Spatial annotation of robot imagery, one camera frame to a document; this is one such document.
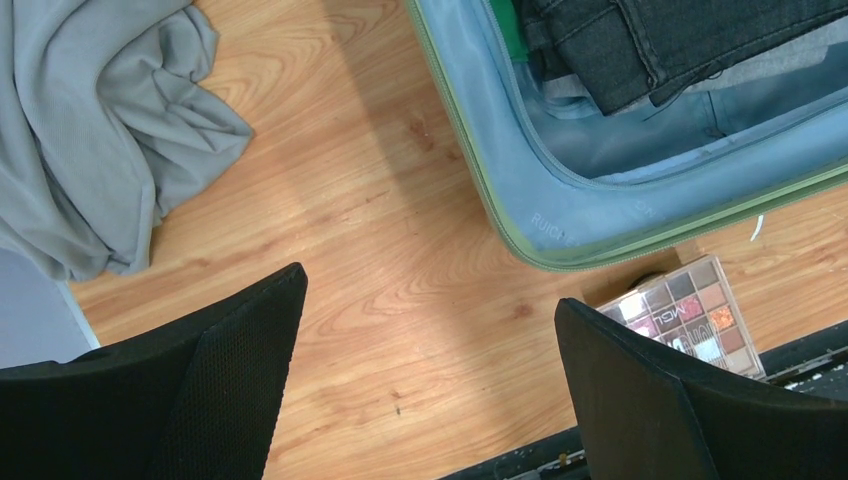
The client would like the green suitcase blue lining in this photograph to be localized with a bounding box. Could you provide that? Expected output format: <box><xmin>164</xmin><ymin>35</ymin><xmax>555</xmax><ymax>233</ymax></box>
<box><xmin>407</xmin><ymin>1</ymin><xmax>847</xmax><ymax>271</ymax></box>

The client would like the grey cloth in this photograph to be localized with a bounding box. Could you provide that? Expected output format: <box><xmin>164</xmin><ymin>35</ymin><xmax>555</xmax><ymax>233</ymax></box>
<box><xmin>541</xmin><ymin>33</ymin><xmax>847</xmax><ymax>112</ymax></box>

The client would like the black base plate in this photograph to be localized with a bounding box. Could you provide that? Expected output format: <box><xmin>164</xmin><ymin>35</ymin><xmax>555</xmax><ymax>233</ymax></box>
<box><xmin>447</xmin><ymin>321</ymin><xmax>847</xmax><ymax>480</ymax></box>

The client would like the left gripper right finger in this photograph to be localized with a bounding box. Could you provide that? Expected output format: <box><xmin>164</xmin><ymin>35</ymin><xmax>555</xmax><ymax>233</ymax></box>
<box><xmin>554</xmin><ymin>298</ymin><xmax>847</xmax><ymax>479</ymax></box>

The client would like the eyeshadow palette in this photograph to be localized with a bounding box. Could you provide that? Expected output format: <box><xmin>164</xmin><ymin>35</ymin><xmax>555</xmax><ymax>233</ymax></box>
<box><xmin>597</xmin><ymin>255</ymin><xmax>766</xmax><ymax>380</ymax></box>

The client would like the crumpled grey-green cloth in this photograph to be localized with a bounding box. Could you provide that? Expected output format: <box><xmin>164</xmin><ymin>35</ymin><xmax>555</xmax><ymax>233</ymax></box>
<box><xmin>1</xmin><ymin>1</ymin><xmax>253</xmax><ymax>281</ymax></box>

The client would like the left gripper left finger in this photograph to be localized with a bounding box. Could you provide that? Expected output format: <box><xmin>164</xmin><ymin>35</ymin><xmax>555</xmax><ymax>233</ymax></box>
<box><xmin>1</xmin><ymin>263</ymin><xmax>308</xmax><ymax>479</ymax></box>

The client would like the black cloth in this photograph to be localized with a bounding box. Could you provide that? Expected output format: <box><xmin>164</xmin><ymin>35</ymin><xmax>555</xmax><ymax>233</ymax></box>
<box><xmin>514</xmin><ymin>1</ymin><xmax>847</xmax><ymax>115</ymax></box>

